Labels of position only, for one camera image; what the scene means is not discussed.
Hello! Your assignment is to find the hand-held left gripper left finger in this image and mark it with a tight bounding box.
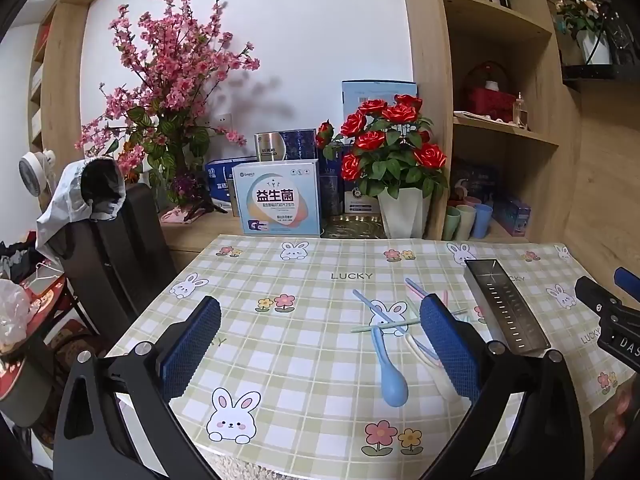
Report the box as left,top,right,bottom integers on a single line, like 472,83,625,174
52,296,223,480

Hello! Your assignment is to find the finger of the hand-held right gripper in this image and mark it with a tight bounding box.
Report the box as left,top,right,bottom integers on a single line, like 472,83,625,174
575,276,624,322
614,266,640,307

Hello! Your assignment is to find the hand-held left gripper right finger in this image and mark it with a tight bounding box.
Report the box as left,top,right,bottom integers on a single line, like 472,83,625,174
419,292,608,480

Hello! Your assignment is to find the white spoon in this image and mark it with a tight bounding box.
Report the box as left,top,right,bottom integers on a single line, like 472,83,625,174
403,332,453,397

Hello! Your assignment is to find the blue spoon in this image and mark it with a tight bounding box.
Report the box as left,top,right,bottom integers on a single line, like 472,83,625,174
370,327,409,407

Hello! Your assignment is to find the green chopstick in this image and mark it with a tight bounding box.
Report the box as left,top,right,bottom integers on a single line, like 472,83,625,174
350,308,469,334

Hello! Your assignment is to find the metal utensil container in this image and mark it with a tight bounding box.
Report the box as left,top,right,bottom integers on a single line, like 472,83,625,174
464,258,552,356

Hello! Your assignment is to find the black chair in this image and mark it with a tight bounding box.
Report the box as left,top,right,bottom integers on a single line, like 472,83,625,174
65,182,177,357

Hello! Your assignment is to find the checkered bunny tablecloth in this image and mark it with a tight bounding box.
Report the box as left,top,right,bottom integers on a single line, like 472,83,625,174
102,235,636,480

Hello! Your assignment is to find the purple box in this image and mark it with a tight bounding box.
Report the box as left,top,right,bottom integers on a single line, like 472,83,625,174
492,192,532,237

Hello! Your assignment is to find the green cup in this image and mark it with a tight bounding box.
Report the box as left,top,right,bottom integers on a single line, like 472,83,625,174
442,206,461,241

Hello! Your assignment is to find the beige cup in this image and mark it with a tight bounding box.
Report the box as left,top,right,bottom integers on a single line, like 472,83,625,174
455,204,476,241

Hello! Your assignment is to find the pink cloth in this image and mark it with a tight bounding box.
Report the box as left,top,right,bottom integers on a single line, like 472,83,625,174
160,205,212,224

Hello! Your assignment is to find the blue cup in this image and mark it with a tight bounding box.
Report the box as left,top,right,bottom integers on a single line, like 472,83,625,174
472,203,495,240

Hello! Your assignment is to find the white faceted flower pot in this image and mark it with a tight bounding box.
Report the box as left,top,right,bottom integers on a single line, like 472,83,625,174
377,187,432,240

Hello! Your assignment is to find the gold tray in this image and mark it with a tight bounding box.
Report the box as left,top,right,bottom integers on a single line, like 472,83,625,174
320,214,387,240

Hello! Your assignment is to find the blue and white carton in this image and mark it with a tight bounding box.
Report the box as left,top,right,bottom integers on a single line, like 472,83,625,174
205,159,236,214

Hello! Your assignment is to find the white and blue box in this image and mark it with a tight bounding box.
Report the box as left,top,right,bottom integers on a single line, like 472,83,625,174
232,159,321,237

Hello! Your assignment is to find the dark box with moon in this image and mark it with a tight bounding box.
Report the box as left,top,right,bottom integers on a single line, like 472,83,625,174
452,160,501,202

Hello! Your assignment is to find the white plastic bag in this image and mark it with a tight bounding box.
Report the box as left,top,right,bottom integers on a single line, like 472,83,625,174
0,280,34,347

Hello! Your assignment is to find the grey hooded cloth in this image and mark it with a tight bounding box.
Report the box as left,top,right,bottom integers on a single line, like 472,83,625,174
36,156,127,261

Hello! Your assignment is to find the red rose plant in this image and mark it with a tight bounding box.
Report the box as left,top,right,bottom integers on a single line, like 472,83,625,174
315,94,449,199

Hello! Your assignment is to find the red basket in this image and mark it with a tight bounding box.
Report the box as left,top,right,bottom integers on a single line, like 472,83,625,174
462,62,517,124

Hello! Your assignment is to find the dark blue patterned box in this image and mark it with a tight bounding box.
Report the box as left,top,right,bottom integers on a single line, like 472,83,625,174
277,129,319,162

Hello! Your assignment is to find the white fan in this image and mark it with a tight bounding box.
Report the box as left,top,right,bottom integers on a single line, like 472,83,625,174
19,149,57,199

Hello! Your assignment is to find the white square flower pot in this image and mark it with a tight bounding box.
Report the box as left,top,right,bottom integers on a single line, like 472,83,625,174
577,30,612,66

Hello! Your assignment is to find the light blue flat box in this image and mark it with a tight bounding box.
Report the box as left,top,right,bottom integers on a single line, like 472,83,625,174
342,80,419,132

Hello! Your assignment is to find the pink cherry blossom plant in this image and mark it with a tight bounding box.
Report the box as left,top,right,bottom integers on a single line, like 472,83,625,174
75,0,262,211

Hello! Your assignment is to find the pale rose plant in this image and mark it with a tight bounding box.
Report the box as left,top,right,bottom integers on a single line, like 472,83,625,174
555,0,614,37

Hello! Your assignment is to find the wooden shelf unit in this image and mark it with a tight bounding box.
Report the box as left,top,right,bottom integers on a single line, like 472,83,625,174
397,0,640,311

